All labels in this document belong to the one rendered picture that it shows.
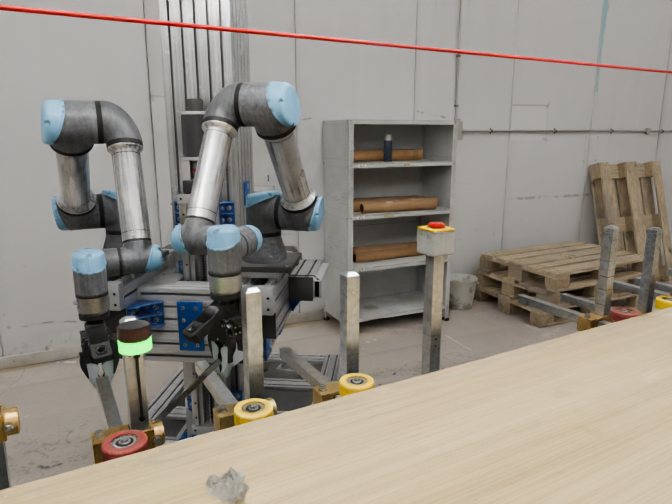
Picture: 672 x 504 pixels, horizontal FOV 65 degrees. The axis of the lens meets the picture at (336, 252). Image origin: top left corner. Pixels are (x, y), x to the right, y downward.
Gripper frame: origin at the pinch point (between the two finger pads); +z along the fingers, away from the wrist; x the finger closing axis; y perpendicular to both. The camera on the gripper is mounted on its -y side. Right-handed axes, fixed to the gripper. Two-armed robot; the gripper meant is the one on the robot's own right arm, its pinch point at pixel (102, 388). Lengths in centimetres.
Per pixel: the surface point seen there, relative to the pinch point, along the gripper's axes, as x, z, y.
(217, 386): -24.6, -2.5, -17.5
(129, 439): -0.9, -8.6, -41.5
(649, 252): -177, -22, -31
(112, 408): -0.3, -3.8, -18.9
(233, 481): -14, -9, -63
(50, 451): 17, 84, 122
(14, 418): 16.9, -13.9, -33.5
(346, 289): -52, -28, -33
